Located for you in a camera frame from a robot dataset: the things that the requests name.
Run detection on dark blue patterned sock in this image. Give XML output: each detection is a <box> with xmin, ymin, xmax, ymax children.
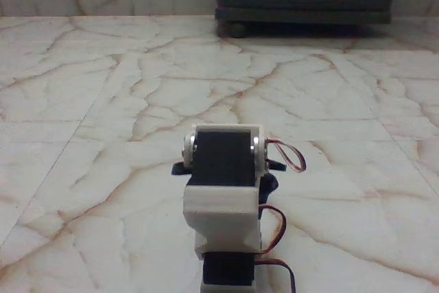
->
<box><xmin>259</xmin><ymin>173</ymin><xmax>279</xmax><ymax>205</ymax></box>

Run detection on red white servo cable loop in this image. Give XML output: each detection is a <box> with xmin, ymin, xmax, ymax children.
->
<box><xmin>266</xmin><ymin>137</ymin><xmax>307</xmax><ymax>174</ymax></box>

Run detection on red black servo cable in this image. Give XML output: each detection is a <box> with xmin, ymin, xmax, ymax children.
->
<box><xmin>254</xmin><ymin>257</ymin><xmax>298</xmax><ymax>293</ymax></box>
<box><xmin>257</xmin><ymin>204</ymin><xmax>288</xmax><ymax>255</ymax></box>

